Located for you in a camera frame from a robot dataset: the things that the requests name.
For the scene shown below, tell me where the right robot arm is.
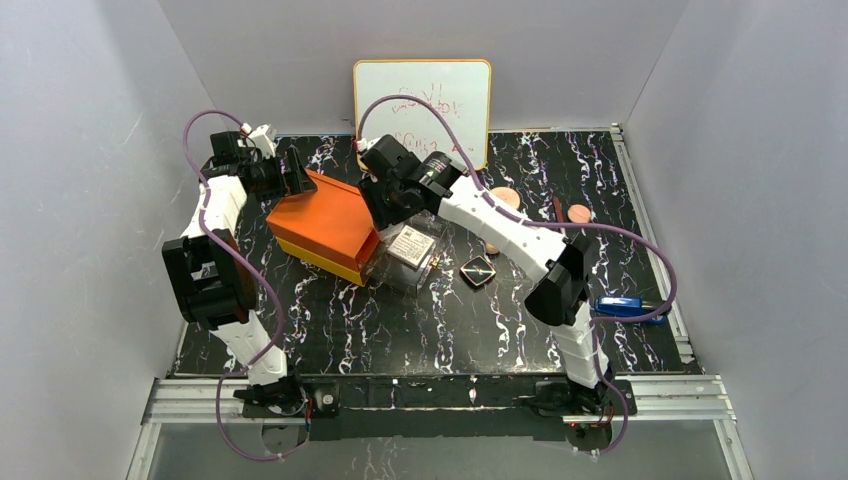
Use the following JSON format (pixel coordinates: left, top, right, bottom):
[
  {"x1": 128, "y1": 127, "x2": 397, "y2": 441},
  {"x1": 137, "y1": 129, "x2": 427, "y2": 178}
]
[{"x1": 356, "y1": 135, "x2": 611, "y2": 409}]

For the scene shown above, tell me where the black square compact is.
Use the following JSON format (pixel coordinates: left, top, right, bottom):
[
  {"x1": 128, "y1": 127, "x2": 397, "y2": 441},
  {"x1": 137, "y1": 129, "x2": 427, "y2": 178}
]
[{"x1": 459, "y1": 256, "x2": 496, "y2": 289}]

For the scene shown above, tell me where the yellow-framed whiteboard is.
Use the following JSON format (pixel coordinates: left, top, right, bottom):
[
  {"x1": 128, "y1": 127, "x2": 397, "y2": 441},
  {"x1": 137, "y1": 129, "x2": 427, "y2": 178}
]
[{"x1": 353, "y1": 59, "x2": 492, "y2": 170}]

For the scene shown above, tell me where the small round pink puff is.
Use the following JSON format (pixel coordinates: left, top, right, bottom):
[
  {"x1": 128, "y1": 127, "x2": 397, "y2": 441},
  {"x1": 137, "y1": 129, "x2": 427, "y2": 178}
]
[{"x1": 566, "y1": 204, "x2": 592, "y2": 224}]

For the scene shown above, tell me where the white eyeshadow palette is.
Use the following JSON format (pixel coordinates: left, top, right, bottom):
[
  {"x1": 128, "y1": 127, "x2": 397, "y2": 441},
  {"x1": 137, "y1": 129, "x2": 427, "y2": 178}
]
[{"x1": 388, "y1": 225, "x2": 436, "y2": 269}]

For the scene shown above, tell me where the large round beige puff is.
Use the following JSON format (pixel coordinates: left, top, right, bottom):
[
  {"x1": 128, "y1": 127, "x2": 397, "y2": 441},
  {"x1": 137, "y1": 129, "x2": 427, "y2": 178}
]
[{"x1": 490, "y1": 187, "x2": 521, "y2": 210}]

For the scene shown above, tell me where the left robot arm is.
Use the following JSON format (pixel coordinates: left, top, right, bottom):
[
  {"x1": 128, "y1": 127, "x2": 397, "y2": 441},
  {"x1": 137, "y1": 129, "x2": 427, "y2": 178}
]
[{"x1": 162, "y1": 124, "x2": 317, "y2": 409}]

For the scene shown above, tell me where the clear plastic drawer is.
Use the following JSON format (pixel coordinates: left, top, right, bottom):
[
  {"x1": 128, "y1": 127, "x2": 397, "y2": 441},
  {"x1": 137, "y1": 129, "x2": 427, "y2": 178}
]
[{"x1": 364, "y1": 212, "x2": 447, "y2": 295}]

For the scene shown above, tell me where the blue stapler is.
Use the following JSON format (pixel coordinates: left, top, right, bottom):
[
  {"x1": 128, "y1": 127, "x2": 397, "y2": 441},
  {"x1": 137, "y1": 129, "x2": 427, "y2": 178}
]
[{"x1": 591, "y1": 295, "x2": 671, "y2": 324}]

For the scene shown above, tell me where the orange drawer organizer box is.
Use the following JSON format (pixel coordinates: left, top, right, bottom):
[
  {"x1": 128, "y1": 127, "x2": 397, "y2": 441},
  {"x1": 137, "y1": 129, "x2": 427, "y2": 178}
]
[{"x1": 266, "y1": 170, "x2": 380, "y2": 286}]

